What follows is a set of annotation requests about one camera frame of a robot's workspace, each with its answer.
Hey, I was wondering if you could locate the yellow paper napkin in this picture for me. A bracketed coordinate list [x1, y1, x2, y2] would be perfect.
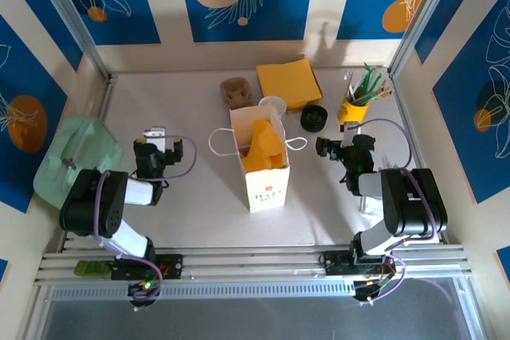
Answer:
[240, 117, 288, 172]

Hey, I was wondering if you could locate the white paper gift bag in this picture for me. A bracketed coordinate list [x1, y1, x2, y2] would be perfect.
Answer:
[207, 104, 308, 213]

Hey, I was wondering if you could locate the stack of black lids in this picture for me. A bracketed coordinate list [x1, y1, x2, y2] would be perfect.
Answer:
[300, 104, 328, 133]

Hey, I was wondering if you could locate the yellow utensil holder cup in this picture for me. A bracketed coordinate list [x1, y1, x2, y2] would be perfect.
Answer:
[337, 95, 370, 123]

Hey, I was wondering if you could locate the mint green lunch bag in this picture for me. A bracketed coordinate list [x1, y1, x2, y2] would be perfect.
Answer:
[33, 114, 124, 210]

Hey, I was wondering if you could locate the clear plastic packet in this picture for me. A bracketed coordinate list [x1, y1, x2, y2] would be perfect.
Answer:
[358, 195, 384, 216]

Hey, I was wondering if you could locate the stack of paper cups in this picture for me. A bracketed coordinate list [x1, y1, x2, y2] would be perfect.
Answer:
[257, 95, 288, 121]

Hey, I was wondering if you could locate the white wrapped straw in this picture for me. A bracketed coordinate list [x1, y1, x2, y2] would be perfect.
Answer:
[344, 70, 356, 103]

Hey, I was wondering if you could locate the stack of yellow napkins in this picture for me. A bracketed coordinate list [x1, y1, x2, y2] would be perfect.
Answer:
[256, 58, 324, 111]

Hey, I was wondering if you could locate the brown cardboard cup carrier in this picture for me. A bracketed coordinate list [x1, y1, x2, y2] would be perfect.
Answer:
[219, 76, 253, 109]

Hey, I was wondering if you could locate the green translucent block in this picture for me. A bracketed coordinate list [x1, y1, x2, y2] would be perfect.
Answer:
[74, 260, 113, 278]

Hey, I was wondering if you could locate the left controller board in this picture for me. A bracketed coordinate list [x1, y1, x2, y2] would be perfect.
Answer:
[126, 280, 163, 312]

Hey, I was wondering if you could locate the controller board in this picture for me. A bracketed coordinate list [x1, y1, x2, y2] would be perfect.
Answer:
[352, 277, 395, 308]
[126, 280, 163, 312]

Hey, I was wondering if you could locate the right controller board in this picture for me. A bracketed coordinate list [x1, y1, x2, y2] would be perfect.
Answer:
[352, 277, 395, 308]

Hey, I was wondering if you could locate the grey metal panel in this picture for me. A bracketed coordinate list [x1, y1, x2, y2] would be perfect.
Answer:
[39, 276, 479, 340]

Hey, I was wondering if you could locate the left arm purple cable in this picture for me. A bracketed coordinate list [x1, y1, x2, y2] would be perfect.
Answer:
[95, 135, 198, 301]

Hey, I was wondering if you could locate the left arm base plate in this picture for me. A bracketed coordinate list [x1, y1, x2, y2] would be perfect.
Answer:
[111, 254, 184, 281]

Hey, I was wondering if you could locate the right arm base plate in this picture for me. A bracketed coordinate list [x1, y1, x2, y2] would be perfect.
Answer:
[322, 250, 399, 277]

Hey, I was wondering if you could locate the aluminium front frame rail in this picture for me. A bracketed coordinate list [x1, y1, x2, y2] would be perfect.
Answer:
[33, 243, 467, 286]

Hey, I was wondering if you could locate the aluminium frame post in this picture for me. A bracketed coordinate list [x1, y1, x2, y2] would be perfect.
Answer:
[29, 0, 112, 80]
[388, 0, 465, 78]

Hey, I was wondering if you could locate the slotted grey cable duct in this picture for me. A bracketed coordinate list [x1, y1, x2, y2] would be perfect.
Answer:
[49, 278, 358, 301]

